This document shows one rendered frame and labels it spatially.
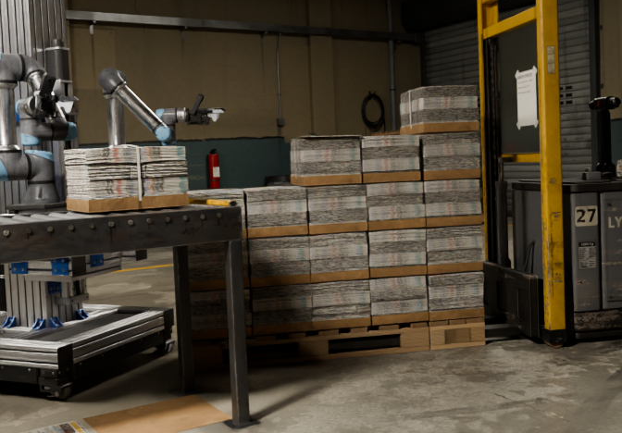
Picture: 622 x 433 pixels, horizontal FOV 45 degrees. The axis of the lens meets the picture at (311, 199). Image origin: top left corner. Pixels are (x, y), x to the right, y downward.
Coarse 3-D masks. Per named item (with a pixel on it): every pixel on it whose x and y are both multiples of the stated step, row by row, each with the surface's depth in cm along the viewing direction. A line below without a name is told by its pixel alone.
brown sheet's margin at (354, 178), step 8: (296, 176) 371; (312, 176) 355; (320, 176) 356; (328, 176) 356; (336, 176) 357; (344, 176) 358; (352, 176) 358; (360, 176) 359; (296, 184) 373; (304, 184) 354; (312, 184) 355; (320, 184) 356; (328, 184) 357
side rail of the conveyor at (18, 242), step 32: (0, 224) 231; (32, 224) 234; (64, 224) 239; (96, 224) 244; (128, 224) 250; (160, 224) 256; (192, 224) 262; (224, 224) 269; (0, 256) 229; (32, 256) 234; (64, 256) 239
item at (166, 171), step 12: (156, 156) 274; (168, 156) 276; (180, 156) 279; (156, 168) 274; (168, 168) 277; (180, 168) 279; (156, 180) 275; (168, 180) 277; (180, 180) 280; (156, 192) 275; (168, 192) 277; (180, 192) 280
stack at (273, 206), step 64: (192, 192) 351; (256, 192) 351; (320, 192) 357; (384, 192) 362; (192, 256) 346; (256, 256) 352; (320, 256) 357; (384, 256) 363; (192, 320) 348; (256, 320) 353; (320, 320) 360
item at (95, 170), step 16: (64, 160) 283; (80, 160) 267; (96, 160) 271; (112, 160) 265; (128, 160) 268; (80, 176) 271; (96, 176) 263; (112, 176) 266; (128, 176) 269; (80, 192) 271; (96, 192) 263; (112, 192) 266; (128, 192) 269
